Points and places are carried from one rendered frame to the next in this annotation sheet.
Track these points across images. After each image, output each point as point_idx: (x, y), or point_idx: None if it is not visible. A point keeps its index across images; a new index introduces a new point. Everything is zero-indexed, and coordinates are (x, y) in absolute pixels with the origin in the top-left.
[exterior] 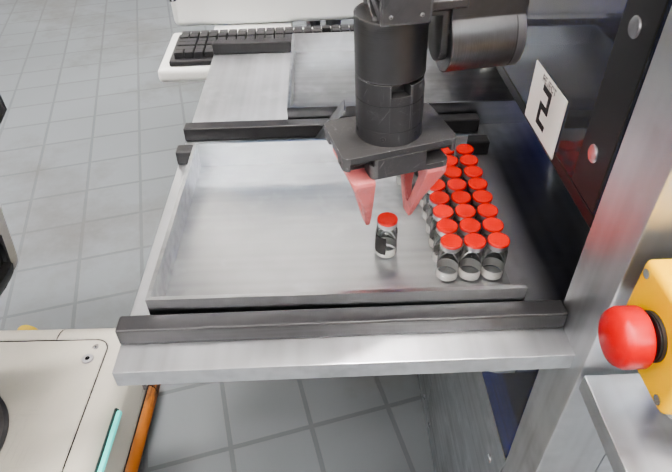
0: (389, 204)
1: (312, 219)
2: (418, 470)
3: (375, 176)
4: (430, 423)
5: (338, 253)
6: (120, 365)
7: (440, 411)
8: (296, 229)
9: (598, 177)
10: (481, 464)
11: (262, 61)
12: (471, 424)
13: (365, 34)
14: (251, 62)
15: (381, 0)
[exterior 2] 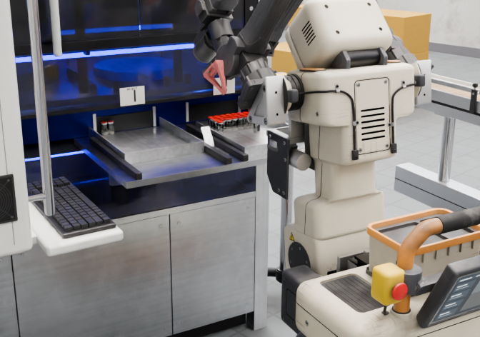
0: (234, 134)
1: (253, 140)
2: None
3: None
4: (182, 319)
5: (263, 136)
6: None
7: (193, 285)
8: (261, 141)
9: None
10: (243, 221)
11: (141, 168)
12: (228, 225)
13: (267, 62)
14: (144, 170)
15: (273, 51)
